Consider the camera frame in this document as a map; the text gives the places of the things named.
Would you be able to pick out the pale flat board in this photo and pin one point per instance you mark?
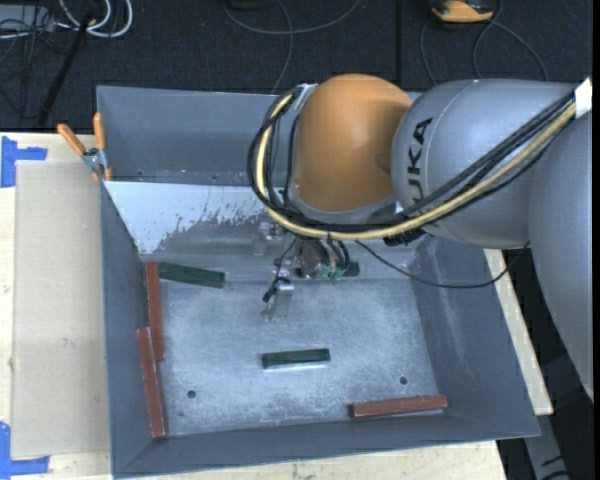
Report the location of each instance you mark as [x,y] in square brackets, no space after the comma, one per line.
[55,318]

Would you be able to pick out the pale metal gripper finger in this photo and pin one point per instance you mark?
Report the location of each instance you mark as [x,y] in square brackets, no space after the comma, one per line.
[286,302]
[269,314]

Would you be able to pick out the red-brown flat block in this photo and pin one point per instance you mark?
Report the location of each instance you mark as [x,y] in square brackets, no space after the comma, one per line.
[399,406]
[151,383]
[155,313]

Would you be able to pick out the grey metal bin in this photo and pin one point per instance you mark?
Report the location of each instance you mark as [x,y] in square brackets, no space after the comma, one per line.
[300,398]

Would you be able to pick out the dark green flat block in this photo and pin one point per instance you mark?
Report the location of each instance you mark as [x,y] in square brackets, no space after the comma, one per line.
[295,358]
[192,275]

